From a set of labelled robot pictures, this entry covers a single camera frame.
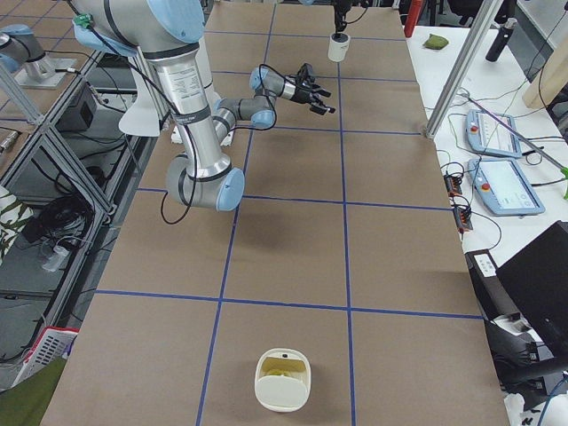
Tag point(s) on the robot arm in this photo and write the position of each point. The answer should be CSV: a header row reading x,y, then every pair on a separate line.
x,y
167,34

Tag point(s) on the blue teach pendant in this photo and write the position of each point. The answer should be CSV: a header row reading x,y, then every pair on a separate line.
x,y
503,188
486,136

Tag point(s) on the black Huawei monitor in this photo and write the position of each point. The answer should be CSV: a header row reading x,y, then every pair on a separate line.
x,y
535,278

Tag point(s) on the small robot arm on rack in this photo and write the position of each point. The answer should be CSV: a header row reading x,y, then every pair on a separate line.
x,y
24,57

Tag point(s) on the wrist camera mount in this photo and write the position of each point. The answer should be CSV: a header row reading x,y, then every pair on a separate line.
x,y
305,76

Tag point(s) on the white mug with handle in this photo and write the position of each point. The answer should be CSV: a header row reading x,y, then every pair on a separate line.
x,y
338,46

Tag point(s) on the black water bottle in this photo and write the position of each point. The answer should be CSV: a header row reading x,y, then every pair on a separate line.
x,y
501,40

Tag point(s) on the far blue teach pendant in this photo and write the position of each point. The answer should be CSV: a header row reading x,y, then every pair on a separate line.
x,y
486,136

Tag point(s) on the white plastic basket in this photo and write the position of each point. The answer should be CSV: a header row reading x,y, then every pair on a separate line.
x,y
53,343

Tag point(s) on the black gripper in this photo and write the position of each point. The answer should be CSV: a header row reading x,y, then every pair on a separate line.
x,y
340,18
303,95

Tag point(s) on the lemon slice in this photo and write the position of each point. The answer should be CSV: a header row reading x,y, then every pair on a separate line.
x,y
280,372

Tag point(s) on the beige container bowl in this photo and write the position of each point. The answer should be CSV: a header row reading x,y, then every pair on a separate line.
x,y
283,394

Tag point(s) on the green cloth pouch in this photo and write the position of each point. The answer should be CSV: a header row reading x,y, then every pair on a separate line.
x,y
435,42

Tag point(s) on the black box with label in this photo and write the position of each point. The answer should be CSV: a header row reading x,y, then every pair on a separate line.
x,y
493,299

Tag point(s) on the aluminium frame rack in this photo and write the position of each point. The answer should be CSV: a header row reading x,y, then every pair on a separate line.
x,y
70,163

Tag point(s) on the near blue teach pendant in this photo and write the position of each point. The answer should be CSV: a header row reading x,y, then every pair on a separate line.
x,y
503,188

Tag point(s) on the aluminium frame post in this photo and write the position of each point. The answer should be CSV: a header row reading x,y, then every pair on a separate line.
x,y
485,16

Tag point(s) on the red cylinder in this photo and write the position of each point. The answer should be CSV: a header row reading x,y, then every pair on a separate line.
x,y
412,17

